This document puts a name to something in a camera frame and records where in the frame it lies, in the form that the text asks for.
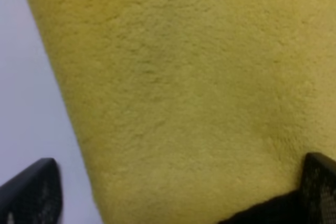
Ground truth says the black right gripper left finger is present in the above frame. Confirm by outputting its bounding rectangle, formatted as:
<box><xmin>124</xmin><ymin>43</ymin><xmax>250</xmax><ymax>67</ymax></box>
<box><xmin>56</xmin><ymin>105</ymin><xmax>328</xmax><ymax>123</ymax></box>
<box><xmin>1</xmin><ymin>158</ymin><xmax>63</xmax><ymax>223</ymax></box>

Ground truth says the yellow towel with black trim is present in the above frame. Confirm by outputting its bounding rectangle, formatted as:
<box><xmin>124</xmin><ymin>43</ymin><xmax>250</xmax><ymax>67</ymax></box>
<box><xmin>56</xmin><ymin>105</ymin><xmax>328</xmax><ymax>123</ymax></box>
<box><xmin>28</xmin><ymin>0</ymin><xmax>335</xmax><ymax>223</ymax></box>

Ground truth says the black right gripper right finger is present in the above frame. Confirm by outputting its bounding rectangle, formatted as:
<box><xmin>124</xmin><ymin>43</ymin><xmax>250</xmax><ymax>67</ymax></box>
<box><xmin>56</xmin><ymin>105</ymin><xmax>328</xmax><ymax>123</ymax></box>
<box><xmin>299</xmin><ymin>152</ymin><xmax>335</xmax><ymax>223</ymax></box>

